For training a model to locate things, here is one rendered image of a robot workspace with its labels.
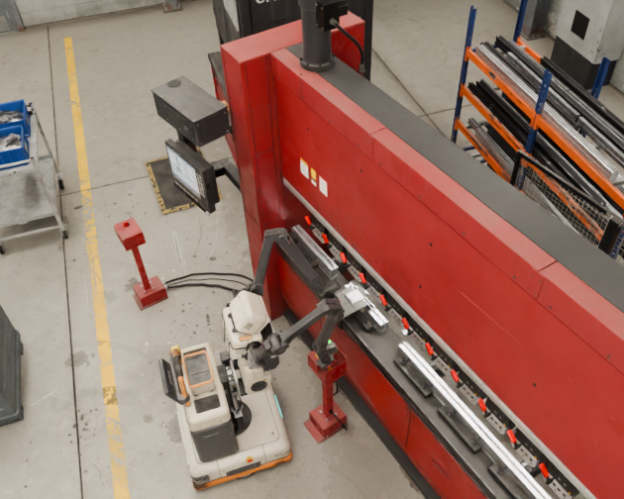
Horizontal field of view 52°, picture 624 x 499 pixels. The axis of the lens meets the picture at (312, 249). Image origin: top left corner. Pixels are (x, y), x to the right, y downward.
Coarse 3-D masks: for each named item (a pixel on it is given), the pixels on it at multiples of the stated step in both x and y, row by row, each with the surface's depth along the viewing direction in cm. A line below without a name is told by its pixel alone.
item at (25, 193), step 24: (48, 144) 611; (24, 168) 531; (48, 168) 612; (0, 192) 589; (24, 192) 588; (48, 192) 546; (0, 216) 565; (24, 216) 564; (48, 216) 562; (0, 240) 564
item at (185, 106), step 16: (176, 80) 407; (160, 96) 394; (176, 96) 394; (192, 96) 393; (208, 96) 393; (160, 112) 408; (176, 112) 388; (192, 112) 381; (208, 112) 380; (224, 112) 385; (176, 128) 400; (192, 128) 380; (208, 128) 384; (224, 128) 392; (192, 144) 434
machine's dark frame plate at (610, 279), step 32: (352, 96) 323; (384, 96) 322; (416, 128) 302; (448, 160) 283; (480, 192) 268; (512, 192) 267; (512, 224) 254; (544, 224) 253; (576, 256) 240; (608, 256) 239; (608, 288) 229
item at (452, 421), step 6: (444, 408) 353; (444, 414) 350; (450, 414) 350; (450, 420) 348; (456, 420) 348; (450, 426) 347; (456, 426) 345; (462, 426) 345; (456, 432) 344; (462, 432) 342; (468, 432) 342; (462, 438) 341; (468, 438) 340; (468, 444) 338; (474, 444) 337; (474, 450) 335
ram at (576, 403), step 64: (320, 128) 345; (320, 192) 380; (384, 192) 314; (384, 256) 342; (448, 256) 288; (448, 320) 311; (512, 320) 265; (512, 384) 285; (576, 384) 246; (576, 448) 263
